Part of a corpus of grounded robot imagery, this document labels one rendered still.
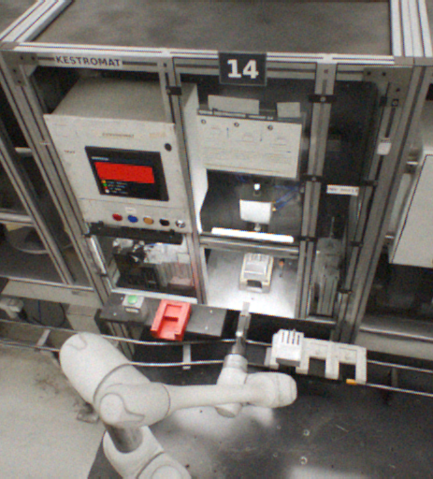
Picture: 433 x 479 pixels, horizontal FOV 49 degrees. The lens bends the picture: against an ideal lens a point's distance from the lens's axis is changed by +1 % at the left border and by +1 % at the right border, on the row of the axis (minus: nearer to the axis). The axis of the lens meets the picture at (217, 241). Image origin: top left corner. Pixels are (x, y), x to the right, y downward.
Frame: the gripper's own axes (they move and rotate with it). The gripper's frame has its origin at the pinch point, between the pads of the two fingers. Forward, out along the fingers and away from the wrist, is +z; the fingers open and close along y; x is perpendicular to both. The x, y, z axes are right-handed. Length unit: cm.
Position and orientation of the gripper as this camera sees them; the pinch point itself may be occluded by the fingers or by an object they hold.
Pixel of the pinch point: (246, 313)
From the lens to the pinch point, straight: 191.9
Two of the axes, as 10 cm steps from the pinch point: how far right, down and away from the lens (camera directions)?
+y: -0.7, -6.7, -7.4
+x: -9.7, -1.1, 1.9
